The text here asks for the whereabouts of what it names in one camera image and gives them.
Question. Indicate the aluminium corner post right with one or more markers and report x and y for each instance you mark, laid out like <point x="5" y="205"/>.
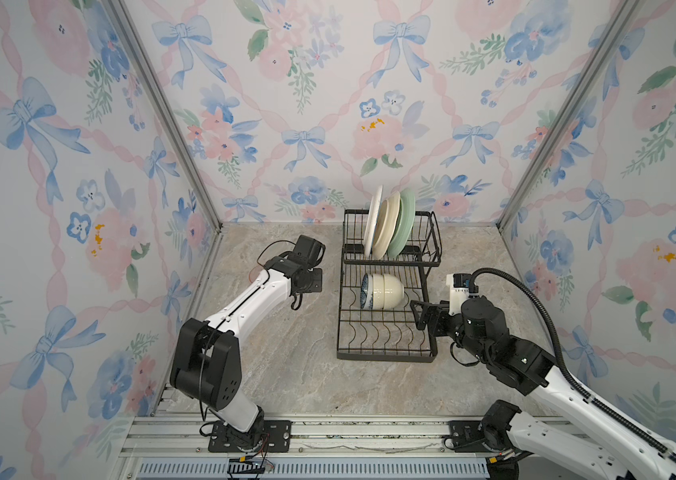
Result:
<point x="612" y="35"/>

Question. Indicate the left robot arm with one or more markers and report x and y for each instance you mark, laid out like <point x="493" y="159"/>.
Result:
<point x="207" y="364"/>

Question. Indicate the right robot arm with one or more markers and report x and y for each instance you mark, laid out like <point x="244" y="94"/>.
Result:
<point x="614" y="447"/>

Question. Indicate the aluminium corner post left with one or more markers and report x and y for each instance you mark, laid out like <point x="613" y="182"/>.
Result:
<point x="134" y="47"/>

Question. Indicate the aluminium corner post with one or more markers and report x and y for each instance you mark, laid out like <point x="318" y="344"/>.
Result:
<point x="612" y="35"/>
<point x="134" y="47"/>

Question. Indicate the blue floral bowl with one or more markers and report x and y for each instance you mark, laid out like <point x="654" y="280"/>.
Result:
<point x="367" y="292"/>

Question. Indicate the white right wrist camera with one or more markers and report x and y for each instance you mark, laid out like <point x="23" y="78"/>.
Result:
<point x="459" y="291"/>

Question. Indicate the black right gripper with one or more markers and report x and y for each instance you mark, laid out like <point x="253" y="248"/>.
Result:
<point x="441" y="313"/>

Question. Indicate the cream plate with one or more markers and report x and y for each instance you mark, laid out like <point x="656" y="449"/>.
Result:
<point x="388" y="216"/>

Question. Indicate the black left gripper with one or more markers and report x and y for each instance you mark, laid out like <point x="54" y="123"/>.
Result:
<point x="318" y="280"/>

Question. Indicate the white plate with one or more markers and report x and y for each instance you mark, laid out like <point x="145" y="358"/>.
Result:
<point x="371" y="223"/>

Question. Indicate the green plate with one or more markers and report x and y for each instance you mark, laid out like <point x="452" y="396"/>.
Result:
<point x="404" y="225"/>

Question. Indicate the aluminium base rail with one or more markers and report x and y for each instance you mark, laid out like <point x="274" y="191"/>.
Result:
<point x="179" y="446"/>

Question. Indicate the black wire dish rack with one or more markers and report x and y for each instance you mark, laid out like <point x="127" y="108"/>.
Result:
<point x="386" y="335"/>

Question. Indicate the cream ribbed bowl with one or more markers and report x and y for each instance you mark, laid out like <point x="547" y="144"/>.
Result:
<point x="387" y="292"/>

